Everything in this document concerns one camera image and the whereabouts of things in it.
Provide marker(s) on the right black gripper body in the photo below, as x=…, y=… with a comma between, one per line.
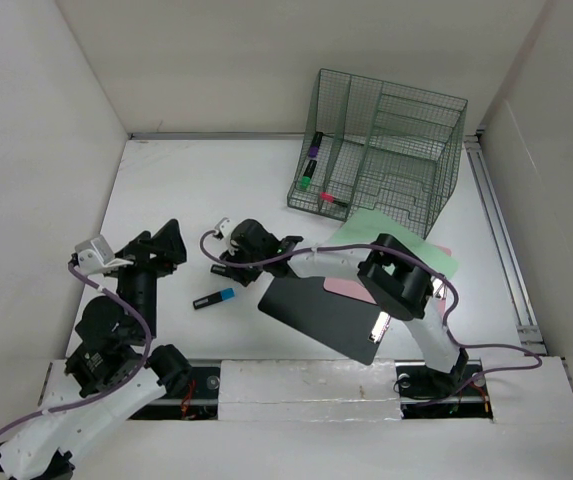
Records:
x=232, y=258

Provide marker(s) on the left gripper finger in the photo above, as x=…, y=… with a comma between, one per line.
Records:
x=168, y=243
x=143, y=244

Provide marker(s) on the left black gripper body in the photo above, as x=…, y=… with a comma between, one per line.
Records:
x=143, y=273

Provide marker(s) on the orange highlighter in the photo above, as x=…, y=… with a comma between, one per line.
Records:
x=220, y=270

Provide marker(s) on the green highlighter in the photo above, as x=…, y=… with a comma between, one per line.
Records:
x=308, y=174

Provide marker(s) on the pink highlighter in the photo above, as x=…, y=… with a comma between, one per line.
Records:
x=333, y=200

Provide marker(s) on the purple highlighter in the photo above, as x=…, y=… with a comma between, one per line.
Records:
x=315, y=144

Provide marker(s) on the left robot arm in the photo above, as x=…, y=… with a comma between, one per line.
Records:
x=115, y=370

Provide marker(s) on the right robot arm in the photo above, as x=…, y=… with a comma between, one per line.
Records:
x=397, y=280

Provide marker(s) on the blue highlighter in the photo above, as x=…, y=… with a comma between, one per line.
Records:
x=214, y=298

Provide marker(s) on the pink clipboard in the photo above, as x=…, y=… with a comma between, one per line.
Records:
x=356, y=291

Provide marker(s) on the black clipboard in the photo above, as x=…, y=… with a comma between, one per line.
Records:
x=338, y=322

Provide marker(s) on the green clipboard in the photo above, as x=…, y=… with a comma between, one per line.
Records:
x=364, y=226

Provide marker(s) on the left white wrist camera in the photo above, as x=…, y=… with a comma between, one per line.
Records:
x=95, y=256

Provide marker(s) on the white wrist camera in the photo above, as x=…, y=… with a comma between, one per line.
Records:
x=95, y=256
x=223, y=228

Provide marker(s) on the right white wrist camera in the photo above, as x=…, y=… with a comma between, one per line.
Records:
x=223, y=228

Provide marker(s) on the aluminium rail back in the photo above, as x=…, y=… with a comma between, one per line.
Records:
x=168, y=136

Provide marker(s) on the aluminium rail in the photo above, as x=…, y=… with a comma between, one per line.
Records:
x=168, y=136
x=523, y=314

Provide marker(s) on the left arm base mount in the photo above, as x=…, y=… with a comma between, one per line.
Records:
x=198, y=401

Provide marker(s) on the green wire mesh organizer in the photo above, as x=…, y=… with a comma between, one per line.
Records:
x=386, y=146

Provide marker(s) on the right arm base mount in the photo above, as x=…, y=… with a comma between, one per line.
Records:
x=425, y=395

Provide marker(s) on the aluminium rail right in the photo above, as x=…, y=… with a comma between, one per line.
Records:
x=523, y=314

